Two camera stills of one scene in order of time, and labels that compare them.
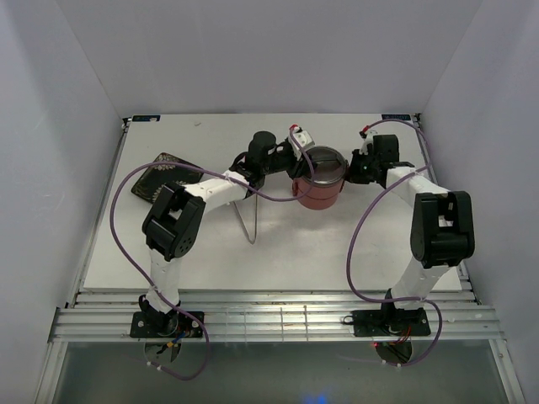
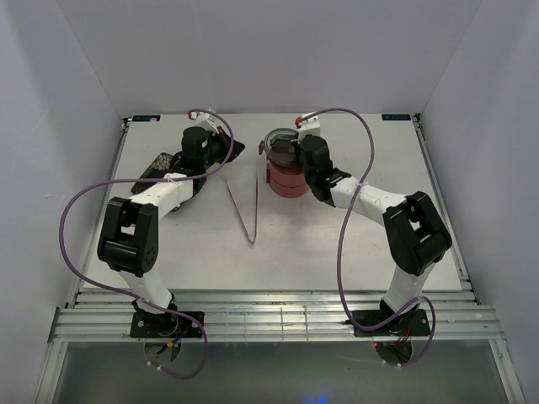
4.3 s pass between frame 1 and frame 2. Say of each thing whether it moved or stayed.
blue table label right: stayed
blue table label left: stayed
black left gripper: moved
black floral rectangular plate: stayed
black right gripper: moved
